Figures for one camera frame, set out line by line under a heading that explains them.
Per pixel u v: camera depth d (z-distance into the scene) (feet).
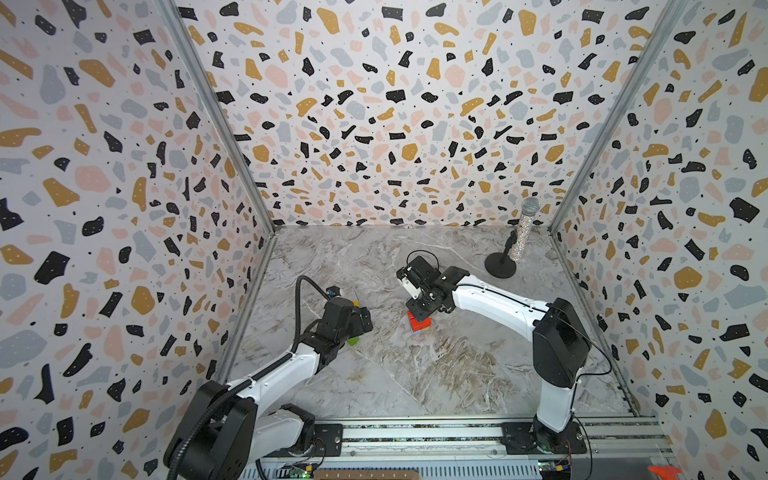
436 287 2.09
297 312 2.01
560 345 1.56
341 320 2.24
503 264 3.58
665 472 2.29
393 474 2.21
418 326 3.01
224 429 1.30
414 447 2.41
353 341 2.97
